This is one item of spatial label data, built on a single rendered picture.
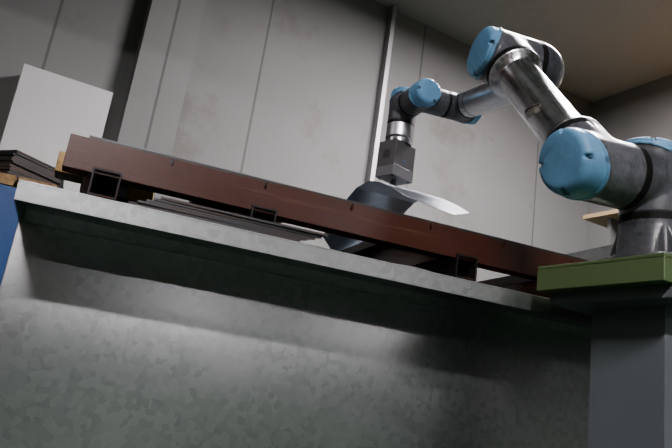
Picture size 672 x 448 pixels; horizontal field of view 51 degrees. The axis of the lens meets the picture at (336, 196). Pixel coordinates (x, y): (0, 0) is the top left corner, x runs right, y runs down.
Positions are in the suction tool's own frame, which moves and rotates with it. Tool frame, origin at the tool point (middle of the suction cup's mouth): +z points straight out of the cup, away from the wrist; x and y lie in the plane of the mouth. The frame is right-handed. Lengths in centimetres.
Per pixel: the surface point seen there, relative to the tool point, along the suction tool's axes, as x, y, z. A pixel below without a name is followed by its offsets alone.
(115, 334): 15, 79, 51
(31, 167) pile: -26, 85, 17
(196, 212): 27, 75, 30
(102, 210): 28, 91, 34
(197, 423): 22, 64, 62
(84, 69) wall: -235, 3, -100
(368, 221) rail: 29, 38, 21
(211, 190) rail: 16, 67, 22
